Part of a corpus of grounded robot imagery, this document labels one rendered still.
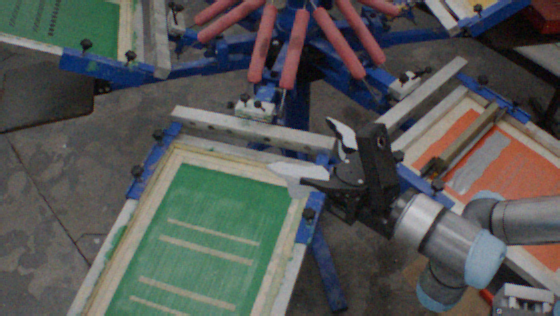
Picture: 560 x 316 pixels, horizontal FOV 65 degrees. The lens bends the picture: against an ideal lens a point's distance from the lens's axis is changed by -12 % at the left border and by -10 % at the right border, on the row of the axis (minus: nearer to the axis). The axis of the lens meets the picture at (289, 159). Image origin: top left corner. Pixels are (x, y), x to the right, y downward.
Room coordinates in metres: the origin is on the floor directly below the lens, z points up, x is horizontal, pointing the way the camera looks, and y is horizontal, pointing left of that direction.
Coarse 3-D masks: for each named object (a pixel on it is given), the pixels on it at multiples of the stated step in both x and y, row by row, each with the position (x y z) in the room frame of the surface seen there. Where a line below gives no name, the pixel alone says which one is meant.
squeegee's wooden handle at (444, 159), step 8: (496, 104) 1.23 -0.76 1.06; (488, 112) 1.19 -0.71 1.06; (480, 120) 1.15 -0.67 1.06; (488, 120) 1.18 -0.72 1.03; (472, 128) 1.11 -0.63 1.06; (480, 128) 1.14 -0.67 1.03; (464, 136) 1.07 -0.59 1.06; (472, 136) 1.10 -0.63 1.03; (456, 144) 1.04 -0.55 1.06; (464, 144) 1.06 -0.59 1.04; (448, 152) 1.00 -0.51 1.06; (456, 152) 1.02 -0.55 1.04; (440, 160) 0.98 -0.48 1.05; (448, 160) 0.99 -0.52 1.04; (440, 168) 0.97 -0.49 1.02
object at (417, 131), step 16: (448, 96) 1.34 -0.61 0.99; (464, 96) 1.37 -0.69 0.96; (480, 96) 1.35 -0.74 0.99; (432, 112) 1.26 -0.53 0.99; (496, 112) 1.29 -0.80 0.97; (416, 128) 1.17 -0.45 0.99; (528, 128) 1.18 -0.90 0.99; (400, 144) 1.10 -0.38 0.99; (544, 144) 1.12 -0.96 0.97; (512, 256) 0.65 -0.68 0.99; (528, 272) 0.59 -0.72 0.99; (544, 288) 0.54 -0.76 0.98
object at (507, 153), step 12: (468, 120) 1.25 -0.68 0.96; (456, 132) 1.19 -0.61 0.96; (492, 132) 1.19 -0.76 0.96; (504, 132) 1.19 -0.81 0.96; (480, 144) 1.13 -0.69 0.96; (516, 144) 1.13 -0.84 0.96; (504, 156) 1.07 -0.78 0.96; (528, 156) 1.07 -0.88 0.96; (540, 156) 1.07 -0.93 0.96; (492, 168) 1.02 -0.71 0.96; (552, 168) 1.02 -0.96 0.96
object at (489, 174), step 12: (432, 144) 1.13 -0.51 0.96; (444, 144) 1.13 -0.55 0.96; (420, 156) 1.07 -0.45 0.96; (468, 156) 1.07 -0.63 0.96; (420, 168) 1.02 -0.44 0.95; (456, 168) 1.02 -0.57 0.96; (444, 180) 0.97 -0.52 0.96; (480, 180) 0.97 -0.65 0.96; (492, 180) 0.97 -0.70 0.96; (456, 192) 0.92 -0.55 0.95; (468, 192) 0.92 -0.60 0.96; (540, 252) 0.68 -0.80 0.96; (552, 252) 0.67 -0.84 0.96; (552, 264) 0.63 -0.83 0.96
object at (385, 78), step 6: (372, 72) 1.41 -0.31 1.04; (378, 72) 1.41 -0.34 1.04; (384, 72) 1.41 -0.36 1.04; (372, 78) 1.39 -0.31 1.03; (378, 78) 1.38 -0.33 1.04; (384, 78) 1.38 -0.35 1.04; (390, 78) 1.38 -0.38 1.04; (372, 84) 1.39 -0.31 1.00; (378, 84) 1.37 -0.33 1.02; (384, 84) 1.35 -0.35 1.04; (396, 102) 1.30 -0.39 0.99
